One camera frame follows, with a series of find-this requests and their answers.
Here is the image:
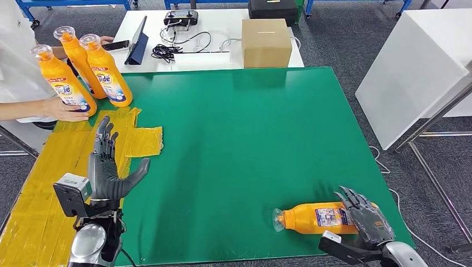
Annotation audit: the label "black hard case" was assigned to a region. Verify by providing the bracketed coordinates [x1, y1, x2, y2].
[248, 0, 300, 27]

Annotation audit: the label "black cable bundle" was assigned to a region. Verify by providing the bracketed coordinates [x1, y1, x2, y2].
[151, 43, 183, 64]

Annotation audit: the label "white table steel legs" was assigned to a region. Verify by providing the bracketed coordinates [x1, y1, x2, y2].
[355, 9, 472, 255]
[0, 117, 52, 159]

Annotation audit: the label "white desk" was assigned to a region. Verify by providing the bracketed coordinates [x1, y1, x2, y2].
[109, 8, 306, 73]

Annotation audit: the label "white floor cable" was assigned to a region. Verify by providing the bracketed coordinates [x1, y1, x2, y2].
[370, 146, 464, 267]

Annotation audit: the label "black looping cable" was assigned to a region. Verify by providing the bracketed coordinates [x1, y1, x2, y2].
[159, 23, 213, 54]

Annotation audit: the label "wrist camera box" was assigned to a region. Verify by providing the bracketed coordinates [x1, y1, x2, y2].
[318, 230, 384, 265]
[52, 173, 93, 218]

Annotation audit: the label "tablet with blue cover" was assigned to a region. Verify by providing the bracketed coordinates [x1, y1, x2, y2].
[124, 15, 149, 66]

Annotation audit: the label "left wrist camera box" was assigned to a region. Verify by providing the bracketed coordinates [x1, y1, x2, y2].
[52, 173, 93, 218]

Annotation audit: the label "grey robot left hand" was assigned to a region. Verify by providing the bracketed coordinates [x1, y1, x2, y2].
[87, 116, 151, 201]

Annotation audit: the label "white desk cable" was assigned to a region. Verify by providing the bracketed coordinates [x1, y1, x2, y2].
[193, 34, 242, 52]

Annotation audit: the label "yellow tape patch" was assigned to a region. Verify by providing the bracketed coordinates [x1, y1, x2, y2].
[0, 107, 164, 267]

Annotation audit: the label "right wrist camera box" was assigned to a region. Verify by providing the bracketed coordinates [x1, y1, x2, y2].
[318, 230, 384, 265]

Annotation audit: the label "orange detergent bottle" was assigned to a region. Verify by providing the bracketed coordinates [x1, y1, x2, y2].
[53, 26, 109, 100]
[30, 44, 98, 117]
[272, 200, 378, 235]
[79, 33, 134, 108]

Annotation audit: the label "blue shelf cart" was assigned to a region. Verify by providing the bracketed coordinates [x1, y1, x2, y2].
[164, 0, 252, 9]
[14, 0, 139, 29]
[304, 0, 413, 20]

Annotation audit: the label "black remote controller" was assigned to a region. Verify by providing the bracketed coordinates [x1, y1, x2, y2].
[164, 9, 199, 27]

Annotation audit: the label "person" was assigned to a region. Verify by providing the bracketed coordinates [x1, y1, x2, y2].
[0, 0, 115, 124]

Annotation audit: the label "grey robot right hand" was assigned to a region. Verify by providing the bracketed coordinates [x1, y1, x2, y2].
[333, 186, 395, 247]

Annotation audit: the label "brown cardboard box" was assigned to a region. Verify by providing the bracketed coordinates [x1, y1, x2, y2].
[241, 17, 294, 70]

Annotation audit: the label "black smartphone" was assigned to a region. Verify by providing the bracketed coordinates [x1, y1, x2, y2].
[101, 39, 130, 52]

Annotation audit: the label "person's right hand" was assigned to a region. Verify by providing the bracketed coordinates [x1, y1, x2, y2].
[42, 96, 90, 123]

